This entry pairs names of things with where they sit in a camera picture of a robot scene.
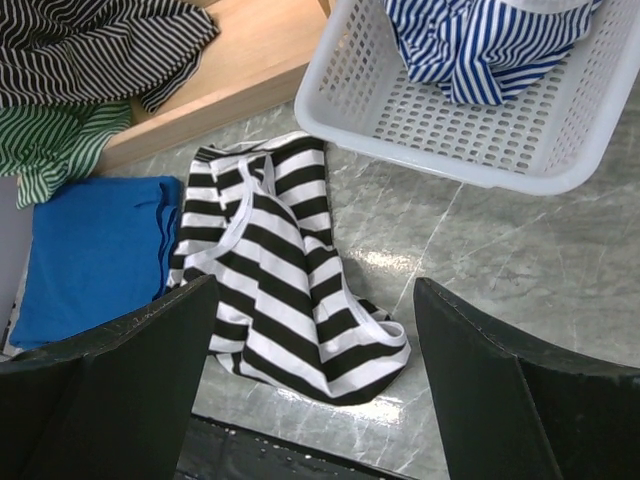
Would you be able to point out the black white striped tank top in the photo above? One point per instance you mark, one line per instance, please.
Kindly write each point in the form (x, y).
(256, 217)

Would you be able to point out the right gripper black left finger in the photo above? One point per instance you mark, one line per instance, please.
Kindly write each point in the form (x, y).
(113, 402)

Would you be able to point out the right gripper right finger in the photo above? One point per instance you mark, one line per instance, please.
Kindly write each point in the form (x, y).
(510, 405)

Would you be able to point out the white plastic perforated basket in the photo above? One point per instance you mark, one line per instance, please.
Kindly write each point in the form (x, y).
(549, 140)

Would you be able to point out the green striped tank top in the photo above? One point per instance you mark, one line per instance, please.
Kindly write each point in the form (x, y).
(69, 72)

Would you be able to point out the left wooden clothes rack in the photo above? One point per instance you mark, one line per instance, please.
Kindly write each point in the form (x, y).
(257, 62)

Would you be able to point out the black base beam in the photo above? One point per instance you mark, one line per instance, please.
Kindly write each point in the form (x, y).
(218, 450)

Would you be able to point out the blue cloth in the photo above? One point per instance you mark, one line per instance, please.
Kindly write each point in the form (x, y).
(100, 249)

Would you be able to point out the blue white striped tank top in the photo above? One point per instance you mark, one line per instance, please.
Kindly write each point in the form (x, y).
(486, 52)

